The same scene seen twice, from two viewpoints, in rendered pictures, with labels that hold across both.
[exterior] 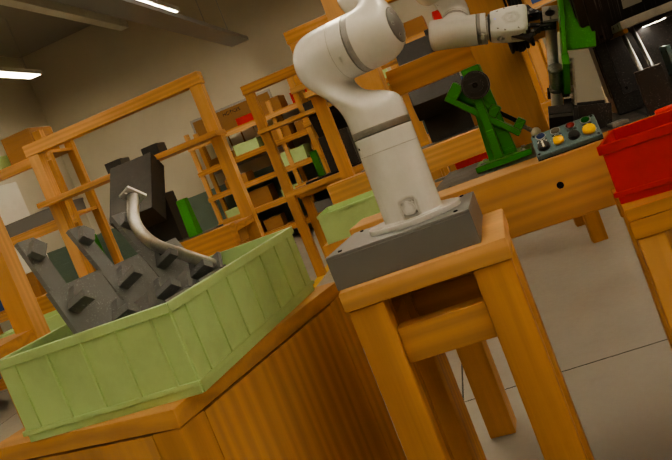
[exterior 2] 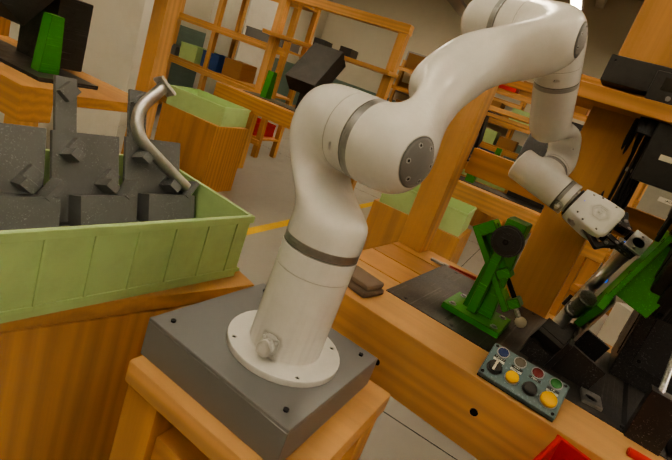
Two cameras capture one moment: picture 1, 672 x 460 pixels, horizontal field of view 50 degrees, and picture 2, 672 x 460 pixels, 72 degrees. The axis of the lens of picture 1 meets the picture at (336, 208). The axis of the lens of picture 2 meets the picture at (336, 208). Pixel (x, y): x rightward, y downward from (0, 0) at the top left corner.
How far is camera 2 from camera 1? 0.87 m
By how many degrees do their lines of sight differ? 16
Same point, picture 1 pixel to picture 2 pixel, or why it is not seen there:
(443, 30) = (530, 169)
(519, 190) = (437, 377)
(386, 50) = (376, 182)
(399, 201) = (266, 330)
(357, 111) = (300, 212)
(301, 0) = not seen: hidden behind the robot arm
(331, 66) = (318, 142)
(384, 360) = (125, 447)
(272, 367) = (94, 330)
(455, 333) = not seen: outside the picture
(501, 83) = (547, 241)
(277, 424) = (54, 377)
